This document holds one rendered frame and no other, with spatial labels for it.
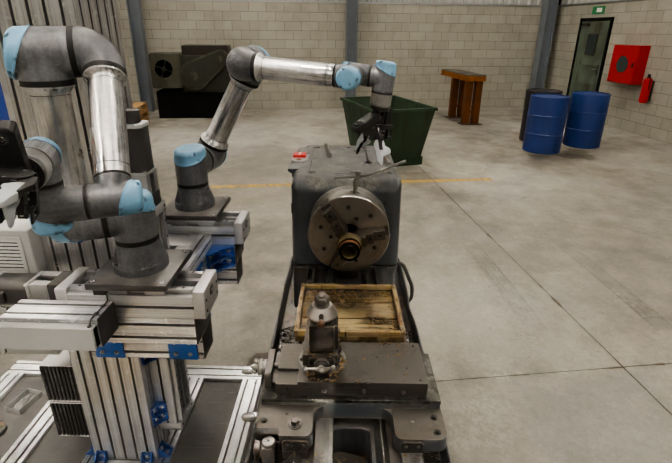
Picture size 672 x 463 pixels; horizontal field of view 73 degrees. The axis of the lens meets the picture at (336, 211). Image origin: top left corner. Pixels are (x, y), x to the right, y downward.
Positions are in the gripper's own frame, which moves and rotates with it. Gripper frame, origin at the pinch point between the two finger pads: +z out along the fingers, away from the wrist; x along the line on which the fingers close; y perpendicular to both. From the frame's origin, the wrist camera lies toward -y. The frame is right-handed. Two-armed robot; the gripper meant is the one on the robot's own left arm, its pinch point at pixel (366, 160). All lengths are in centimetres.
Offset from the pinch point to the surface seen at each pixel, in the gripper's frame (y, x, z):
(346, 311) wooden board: -17, -23, 48
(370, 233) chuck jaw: -2.9, -12.1, 24.3
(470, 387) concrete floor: 83, -18, 127
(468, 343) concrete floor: 111, 8, 126
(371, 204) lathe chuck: -0.7, -7.5, 14.8
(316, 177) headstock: -7.7, 20.5, 13.1
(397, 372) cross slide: -31, -62, 38
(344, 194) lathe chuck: -8.0, 0.1, 12.9
